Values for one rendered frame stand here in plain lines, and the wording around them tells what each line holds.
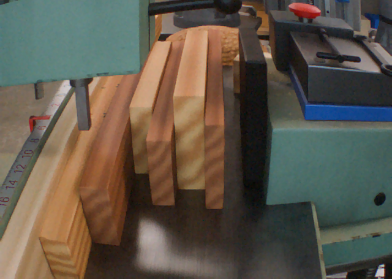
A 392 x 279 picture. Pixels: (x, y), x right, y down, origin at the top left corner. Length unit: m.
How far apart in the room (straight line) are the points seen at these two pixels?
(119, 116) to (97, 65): 0.08
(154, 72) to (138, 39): 0.14
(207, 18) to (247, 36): 0.66
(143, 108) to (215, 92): 0.05
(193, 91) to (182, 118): 0.02
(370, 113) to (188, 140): 0.14
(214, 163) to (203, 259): 0.07
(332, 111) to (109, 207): 0.16
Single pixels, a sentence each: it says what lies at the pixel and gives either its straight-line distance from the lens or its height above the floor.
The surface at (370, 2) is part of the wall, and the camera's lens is 3.97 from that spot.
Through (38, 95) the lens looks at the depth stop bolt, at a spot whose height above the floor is 0.96.
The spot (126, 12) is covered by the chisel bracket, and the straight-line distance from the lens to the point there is 0.28.
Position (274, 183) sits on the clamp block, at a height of 0.92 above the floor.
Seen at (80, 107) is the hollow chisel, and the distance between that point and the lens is 0.34.
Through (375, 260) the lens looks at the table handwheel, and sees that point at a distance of 0.44.
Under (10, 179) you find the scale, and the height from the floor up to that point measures 0.96.
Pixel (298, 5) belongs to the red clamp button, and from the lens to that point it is 0.40.
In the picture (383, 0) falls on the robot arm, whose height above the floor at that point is 0.96.
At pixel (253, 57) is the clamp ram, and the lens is 0.33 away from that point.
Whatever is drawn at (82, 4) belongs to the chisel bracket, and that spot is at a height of 1.05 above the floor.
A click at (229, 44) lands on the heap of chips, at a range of 0.60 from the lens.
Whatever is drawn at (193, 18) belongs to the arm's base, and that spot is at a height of 0.85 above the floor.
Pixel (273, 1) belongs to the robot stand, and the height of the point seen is 0.87.
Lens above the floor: 1.10
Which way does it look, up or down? 27 degrees down
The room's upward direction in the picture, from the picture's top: 2 degrees counter-clockwise
